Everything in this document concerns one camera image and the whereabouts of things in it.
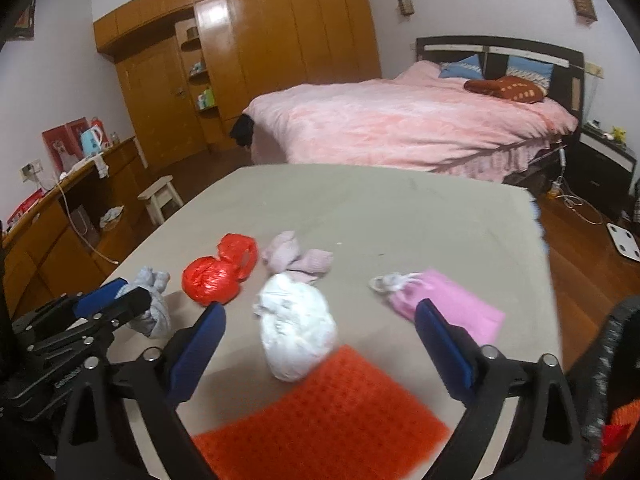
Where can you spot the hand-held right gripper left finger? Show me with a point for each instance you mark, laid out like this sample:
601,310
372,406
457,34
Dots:
195,355

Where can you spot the large wall lamp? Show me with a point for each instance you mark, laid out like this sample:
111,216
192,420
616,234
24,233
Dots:
584,4

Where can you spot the small wall lamp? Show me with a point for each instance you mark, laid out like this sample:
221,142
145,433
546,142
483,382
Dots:
406,6

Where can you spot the small toiletry bottles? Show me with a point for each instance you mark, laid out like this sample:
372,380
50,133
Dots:
198,66

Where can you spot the grey knotted cloth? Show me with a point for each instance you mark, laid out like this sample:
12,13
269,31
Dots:
155,310

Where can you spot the pink blanket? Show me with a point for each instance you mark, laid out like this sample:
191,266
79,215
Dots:
400,120

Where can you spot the yellow plush toy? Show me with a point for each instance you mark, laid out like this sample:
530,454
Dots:
619,134

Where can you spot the black cloth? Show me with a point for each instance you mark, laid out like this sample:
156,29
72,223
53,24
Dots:
242,132

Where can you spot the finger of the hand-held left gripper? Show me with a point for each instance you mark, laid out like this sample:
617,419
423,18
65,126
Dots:
100,296
125,307

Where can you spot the crumpled white cloth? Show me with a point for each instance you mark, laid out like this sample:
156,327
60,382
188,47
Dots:
111,217

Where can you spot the wall outlet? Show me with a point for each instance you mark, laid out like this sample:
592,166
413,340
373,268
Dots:
593,69

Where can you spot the light blue kettle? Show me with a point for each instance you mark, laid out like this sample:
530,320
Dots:
92,140

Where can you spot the white plastic bag bundle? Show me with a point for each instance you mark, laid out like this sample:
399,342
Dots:
295,330

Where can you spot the dark wooden bed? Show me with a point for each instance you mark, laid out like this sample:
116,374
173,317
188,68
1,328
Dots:
500,41

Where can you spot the wooden sideboard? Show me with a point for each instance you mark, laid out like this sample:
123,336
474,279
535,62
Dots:
50,255

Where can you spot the red photo frame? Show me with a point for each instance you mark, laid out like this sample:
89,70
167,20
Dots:
60,145

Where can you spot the dark nightstand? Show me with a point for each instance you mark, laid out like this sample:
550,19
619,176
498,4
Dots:
600,175

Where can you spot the small wooden stool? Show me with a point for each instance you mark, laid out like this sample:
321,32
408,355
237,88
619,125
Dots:
157,195

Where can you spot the white bathroom scale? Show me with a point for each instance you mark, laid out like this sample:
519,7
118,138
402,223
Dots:
625,242

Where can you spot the white hanging towel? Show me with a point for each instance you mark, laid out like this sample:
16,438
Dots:
101,165

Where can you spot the brown dotted pillow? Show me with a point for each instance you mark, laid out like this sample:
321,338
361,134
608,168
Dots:
510,89

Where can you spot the yellow power strip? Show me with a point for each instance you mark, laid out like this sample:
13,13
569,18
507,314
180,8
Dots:
555,190

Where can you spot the red flat box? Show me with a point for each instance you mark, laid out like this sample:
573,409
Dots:
25,207

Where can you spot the pale pink cloth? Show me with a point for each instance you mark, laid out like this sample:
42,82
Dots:
285,255

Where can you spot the wooden door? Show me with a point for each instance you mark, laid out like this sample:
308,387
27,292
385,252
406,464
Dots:
155,105

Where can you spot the light blue quilted pad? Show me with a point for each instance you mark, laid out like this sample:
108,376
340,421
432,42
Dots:
536,215

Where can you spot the red plastic bag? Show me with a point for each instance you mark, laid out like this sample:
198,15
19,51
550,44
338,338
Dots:
235,250
207,280

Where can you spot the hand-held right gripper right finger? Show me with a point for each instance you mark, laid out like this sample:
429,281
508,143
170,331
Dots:
445,355

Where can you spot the wooden wardrobe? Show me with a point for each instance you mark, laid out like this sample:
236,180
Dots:
300,35

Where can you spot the blue pillow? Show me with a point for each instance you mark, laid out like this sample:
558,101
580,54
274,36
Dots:
462,67
530,70

